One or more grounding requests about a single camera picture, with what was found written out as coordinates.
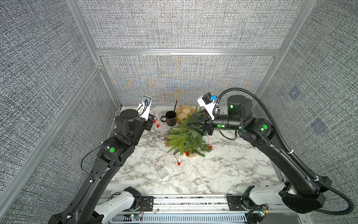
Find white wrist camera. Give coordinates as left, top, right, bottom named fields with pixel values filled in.
left=197, top=92, right=220, bottom=120
left=137, top=95, right=152, bottom=121

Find small green christmas tree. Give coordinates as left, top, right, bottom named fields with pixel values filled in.
left=166, top=114, right=213, bottom=157

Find black ceramic mug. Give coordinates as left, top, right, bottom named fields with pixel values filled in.
left=160, top=111, right=177, bottom=127

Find yellow bamboo steamer basket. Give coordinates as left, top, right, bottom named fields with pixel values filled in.
left=176, top=105, right=195, bottom=121

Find red string lights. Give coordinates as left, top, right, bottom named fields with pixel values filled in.
left=149, top=110, right=213, bottom=170

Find clear battery box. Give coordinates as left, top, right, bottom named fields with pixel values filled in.
left=156, top=166, right=169, bottom=179

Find black corrugated cable conduit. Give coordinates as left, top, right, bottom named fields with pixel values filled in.
left=212, top=87, right=355, bottom=216

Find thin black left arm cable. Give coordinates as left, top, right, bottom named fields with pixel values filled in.
left=80, top=145, right=103, bottom=183

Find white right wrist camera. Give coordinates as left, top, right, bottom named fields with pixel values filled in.
left=197, top=92, right=220, bottom=120

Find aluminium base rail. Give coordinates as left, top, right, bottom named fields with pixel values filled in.
left=96, top=192, right=313, bottom=224

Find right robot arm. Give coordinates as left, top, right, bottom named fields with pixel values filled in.
left=189, top=93, right=332, bottom=214

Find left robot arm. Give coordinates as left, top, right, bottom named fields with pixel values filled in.
left=48, top=107, right=155, bottom=224

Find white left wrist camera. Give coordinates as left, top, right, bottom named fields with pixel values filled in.
left=137, top=95, right=152, bottom=121

